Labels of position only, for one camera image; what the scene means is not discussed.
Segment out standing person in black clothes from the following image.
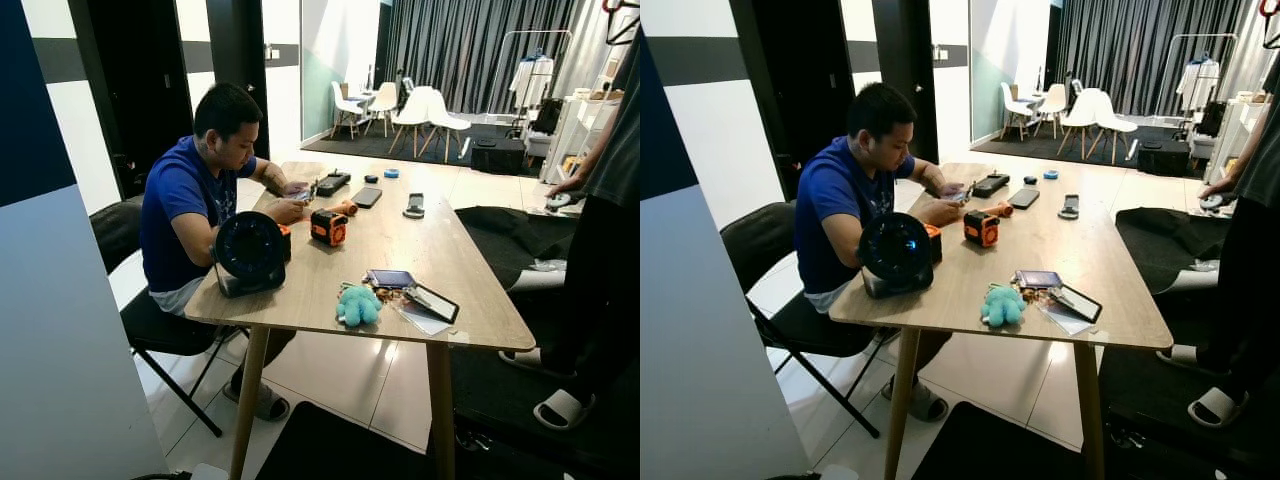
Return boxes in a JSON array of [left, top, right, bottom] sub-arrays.
[[1157, 50, 1280, 429], [500, 40, 640, 431]]

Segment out white shelf unit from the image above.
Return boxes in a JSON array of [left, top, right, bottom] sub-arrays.
[[1205, 95, 1271, 186], [540, 90, 623, 186]]

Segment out black cloth over seat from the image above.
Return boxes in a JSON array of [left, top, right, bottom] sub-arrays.
[[1115, 207, 1231, 294], [455, 205, 591, 291]]

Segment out black box on floor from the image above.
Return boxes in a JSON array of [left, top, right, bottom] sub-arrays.
[[470, 137, 527, 176], [1137, 139, 1191, 178]]

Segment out black folding chair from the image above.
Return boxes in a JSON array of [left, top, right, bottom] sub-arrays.
[[90, 198, 251, 438], [720, 200, 901, 439]]

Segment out white hanging shirt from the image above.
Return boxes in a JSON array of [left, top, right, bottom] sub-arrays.
[[508, 55, 554, 111], [1176, 57, 1221, 113]]

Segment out seated man in blue shirt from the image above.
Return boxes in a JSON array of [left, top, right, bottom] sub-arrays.
[[139, 82, 313, 422], [795, 82, 967, 423]]

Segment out wide black door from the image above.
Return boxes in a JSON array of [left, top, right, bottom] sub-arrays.
[[68, 0, 193, 199], [728, 0, 857, 201]]

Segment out black framed tablet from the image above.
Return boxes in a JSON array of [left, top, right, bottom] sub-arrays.
[[1048, 285, 1103, 324], [402, 284, 461, 325]]

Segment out white shell chair wooden legs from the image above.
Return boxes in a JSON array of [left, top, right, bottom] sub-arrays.
[[1060, 88, 1103, 159], [1095, 92, 1139, 161], [1000, 82, 1036, 141], [425, 90, 472, 161], [330, 81, 367, 140], [365, 82, 399, 138], [1035, 83, 1068, 139], [390, 87, 433, 158]]

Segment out white paper sheet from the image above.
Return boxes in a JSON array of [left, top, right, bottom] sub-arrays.
[[1040, 302, 1096, 336], [395, 300, 453, 336]]

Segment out metal clothes rack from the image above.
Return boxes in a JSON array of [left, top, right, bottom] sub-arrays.
[[497, 30, 573, 141], [1165, 33, 1239, 141]]

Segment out light wooden table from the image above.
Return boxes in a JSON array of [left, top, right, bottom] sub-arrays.
[[830, 160, 1174, 480], [185, 160, 536, 480]]

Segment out dark grey curtain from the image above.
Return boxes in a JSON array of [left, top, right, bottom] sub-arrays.
[[385, 0, 601, 116], [1055, 0, 1251, 116]]

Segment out dark grey rug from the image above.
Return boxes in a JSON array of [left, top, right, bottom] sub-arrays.
[[303, 122, 546, 179], [972, 125, 1211, 179]]

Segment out orange black boxy tool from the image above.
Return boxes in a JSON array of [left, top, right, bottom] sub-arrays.
[[310, 209, 349, 247], [964, 210, 1001, 248]]

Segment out narrow black door panel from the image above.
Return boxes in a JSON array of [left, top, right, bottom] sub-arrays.
[[207, 0, 270, 161], [872, 0, 939, 164]]

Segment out black floor mat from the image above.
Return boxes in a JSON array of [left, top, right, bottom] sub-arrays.
[[255, 400, 456, 480], [912, 402, 1106, 480]]

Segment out teal plush keychain toy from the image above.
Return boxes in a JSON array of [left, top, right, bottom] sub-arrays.
[[980, 284, 1028, 328], [335, 283, 383, 328]]

